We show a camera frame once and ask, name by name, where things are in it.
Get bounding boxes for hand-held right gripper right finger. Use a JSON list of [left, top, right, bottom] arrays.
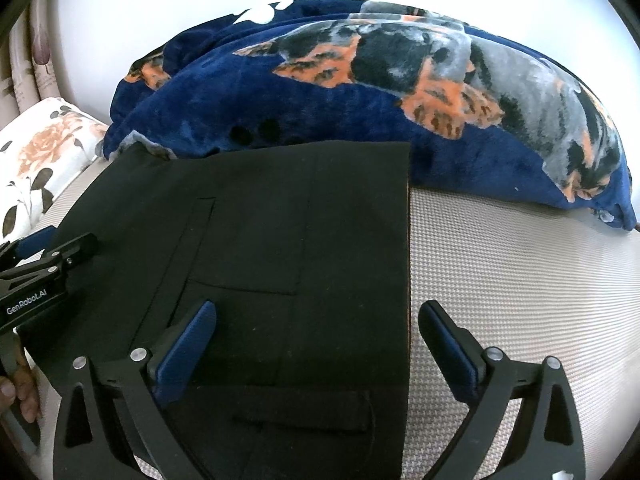
[[417, 300, 587, 480]]

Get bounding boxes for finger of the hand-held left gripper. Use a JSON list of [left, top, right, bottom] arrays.
[[0, 225, 57, 267], [10, 232, 99, 286]]

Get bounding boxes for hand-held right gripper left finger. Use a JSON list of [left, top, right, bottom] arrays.
[[52, 299, 218, 480]]

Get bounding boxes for black pants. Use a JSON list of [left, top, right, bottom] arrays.
[[15, 141, 413, 480]]

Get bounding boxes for person's left hand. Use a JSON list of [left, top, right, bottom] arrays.
[[0, 342, 42, 425]]

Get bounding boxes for white floral pillow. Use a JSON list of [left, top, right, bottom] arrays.
[[0, 97, 112, 242]]

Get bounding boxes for beige patterned curtain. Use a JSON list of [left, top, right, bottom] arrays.
[[9, 0, 67, 117]]

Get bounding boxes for blue printed blanket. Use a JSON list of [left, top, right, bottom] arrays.
[[95, 0, 639, 232]]

